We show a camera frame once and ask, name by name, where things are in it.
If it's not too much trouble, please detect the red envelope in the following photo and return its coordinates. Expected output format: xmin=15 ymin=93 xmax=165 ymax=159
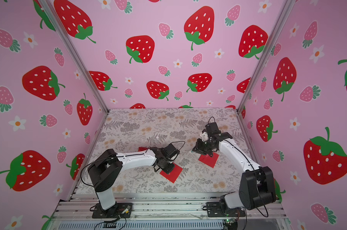
xmin=198 ymin=153 xmax=219 ymax=168
xmin=160 ymin=163 xmax=183 ymax=184
xmin=138 ymin=147 xmax=148 ymax=152

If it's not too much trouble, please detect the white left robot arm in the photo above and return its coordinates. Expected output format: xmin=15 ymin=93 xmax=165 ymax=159
xmin=87 ymin=143 xmax=180 ymax=219

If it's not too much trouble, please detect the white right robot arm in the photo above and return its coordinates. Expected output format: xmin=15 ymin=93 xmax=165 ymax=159
xmin=192 ymin=122 xmax=276 ymax=217

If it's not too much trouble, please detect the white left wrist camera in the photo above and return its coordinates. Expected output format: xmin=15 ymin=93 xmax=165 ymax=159
xmin=162 ymin=143 xmax=180 ymax=162

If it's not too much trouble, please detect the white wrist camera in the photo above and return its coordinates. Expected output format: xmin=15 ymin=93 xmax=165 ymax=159
xmin=200 ymin=122 xmax=221 ymax=141
xmin=162 ymin=143 xmax=180 ymax=162

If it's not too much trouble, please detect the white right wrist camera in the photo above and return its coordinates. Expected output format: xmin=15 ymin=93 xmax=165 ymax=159
xmin=200 ymin=122 xmax=221 ymax=141

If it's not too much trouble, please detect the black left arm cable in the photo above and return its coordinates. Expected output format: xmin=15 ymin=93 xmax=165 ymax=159
xmin=161 ymin=140 xmax=186 ymax=151

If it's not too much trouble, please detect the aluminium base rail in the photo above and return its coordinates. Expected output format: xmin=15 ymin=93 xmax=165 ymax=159
xmin=51 ymin=193 xmax=289 ymax=230

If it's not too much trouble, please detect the aluminium right rear frame post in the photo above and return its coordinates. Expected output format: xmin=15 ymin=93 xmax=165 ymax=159
xmin=237 ymin=0 xmax=296 ymax=115

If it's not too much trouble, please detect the aluminium frame post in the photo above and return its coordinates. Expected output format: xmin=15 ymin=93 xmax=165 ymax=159
xmin=40 ymin=1 xmax=109 ymax=113
xmin=237 ymin=0 xmax=296 ymax=115

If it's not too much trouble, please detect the aluminium left rear frame post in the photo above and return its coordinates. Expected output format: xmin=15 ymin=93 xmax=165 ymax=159
xmin=40 ymin=1 xmax=109 ymax=113

